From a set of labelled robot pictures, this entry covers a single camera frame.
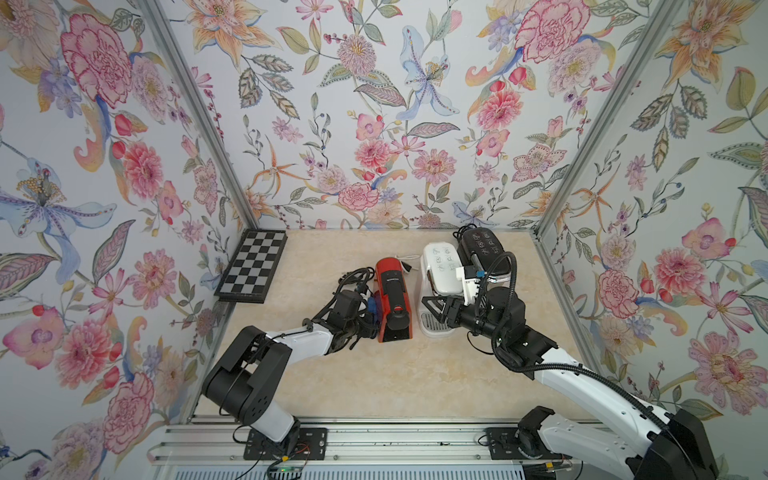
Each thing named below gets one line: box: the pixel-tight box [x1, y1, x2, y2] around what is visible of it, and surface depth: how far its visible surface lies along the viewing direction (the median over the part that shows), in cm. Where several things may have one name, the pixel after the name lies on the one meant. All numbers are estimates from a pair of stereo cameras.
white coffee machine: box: [418, 242, 463, 338], surface depth 84 cm
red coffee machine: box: [374, 257, 413, 343], surface depth 84 cm
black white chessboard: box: [214, 229, 288, 304], surface depth 109 cm
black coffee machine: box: [457, 226, 510, 283], surface depth 87 cm
